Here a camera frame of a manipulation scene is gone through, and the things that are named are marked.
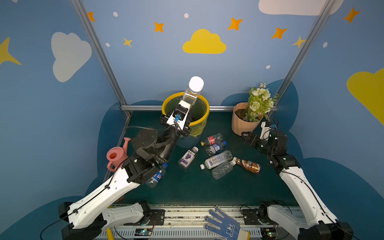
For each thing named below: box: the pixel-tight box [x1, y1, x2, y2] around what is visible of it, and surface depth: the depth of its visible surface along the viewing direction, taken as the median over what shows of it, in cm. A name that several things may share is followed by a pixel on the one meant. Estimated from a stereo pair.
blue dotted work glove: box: [203, 206, 250, 240], surface depth 73 cm
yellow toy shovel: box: [106, 228, 114, 240], surface depth 70 cm
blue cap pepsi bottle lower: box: [146, 162, 169, 189], surface depth 86 cm
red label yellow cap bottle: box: [200, 133, 224, 147], surface depth 103 cm
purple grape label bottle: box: [178, 146, 199, 170], surface depth 95 cm
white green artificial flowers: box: [242, 82, 279, 123], surface depth 94 cm
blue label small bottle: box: [205, 140, 228, 156], surface depth 98 cm
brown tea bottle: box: [233, 157, 261, 174], surface depth 90 cm
